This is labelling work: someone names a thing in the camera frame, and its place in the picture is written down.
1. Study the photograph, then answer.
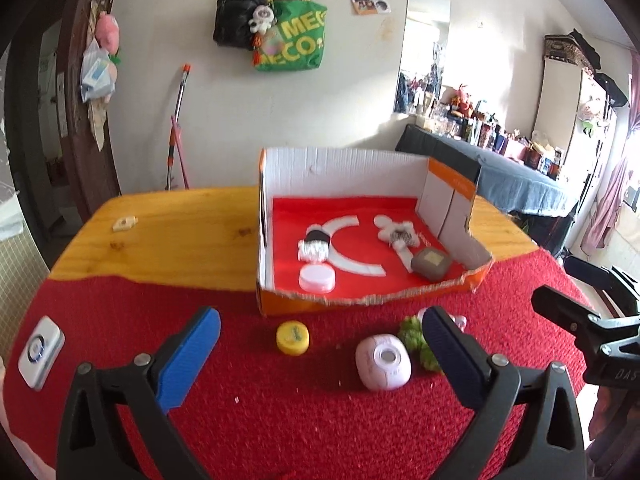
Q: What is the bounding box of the white doorbell device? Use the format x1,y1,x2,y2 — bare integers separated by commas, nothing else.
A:
17,315,65,391

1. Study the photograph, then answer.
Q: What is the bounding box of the grey rounded case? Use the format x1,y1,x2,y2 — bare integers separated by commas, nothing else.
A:
411,247,452,282

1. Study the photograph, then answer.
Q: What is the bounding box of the green plush keychain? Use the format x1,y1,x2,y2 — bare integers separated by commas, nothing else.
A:
397,315,442,373

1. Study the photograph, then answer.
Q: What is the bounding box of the white fluffy plush toy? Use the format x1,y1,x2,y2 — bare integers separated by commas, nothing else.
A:
378,221,420,249

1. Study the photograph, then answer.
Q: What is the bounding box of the pink toy camera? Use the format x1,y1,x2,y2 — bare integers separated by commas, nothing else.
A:
355,334,412,391

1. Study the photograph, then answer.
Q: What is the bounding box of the yellow round lid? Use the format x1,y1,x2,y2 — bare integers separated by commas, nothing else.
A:
276,321,310,356

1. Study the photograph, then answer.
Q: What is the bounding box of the black white doll figure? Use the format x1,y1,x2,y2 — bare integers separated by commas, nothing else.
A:
297,226,331,263

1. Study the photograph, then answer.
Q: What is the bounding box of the grey cloth covered desk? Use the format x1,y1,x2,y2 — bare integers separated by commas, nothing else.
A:
395,125,578,217

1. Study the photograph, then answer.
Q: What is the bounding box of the white wardrobe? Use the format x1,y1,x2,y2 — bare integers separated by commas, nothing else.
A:
532,58,610,206

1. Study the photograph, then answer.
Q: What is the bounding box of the red knitted mat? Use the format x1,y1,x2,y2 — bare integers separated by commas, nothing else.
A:
3,248,597,480

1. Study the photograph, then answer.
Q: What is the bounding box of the small beige tag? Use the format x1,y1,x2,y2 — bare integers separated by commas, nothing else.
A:
112,216,138,232

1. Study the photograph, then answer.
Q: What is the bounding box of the orange white cardboard box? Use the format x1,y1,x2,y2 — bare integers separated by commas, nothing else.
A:
257,148,494,316

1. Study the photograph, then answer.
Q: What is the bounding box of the dark wooden door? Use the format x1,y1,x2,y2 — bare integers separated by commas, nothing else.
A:
3,0,124,261

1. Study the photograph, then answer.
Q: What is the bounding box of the plastic bag on door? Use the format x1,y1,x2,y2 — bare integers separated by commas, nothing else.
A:
80,39,116,103

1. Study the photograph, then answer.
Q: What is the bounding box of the green tote bag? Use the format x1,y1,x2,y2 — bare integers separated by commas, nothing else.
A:
250,0,328,72

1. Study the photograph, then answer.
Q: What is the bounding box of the orange tipped mop stick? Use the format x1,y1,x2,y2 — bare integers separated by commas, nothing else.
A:
165,64,191,191

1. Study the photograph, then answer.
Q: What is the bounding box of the pink plush on door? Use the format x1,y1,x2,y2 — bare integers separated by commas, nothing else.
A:
94,12,120,82

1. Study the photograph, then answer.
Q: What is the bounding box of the black backpack on wall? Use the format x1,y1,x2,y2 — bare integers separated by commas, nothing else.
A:
213,0,268,51

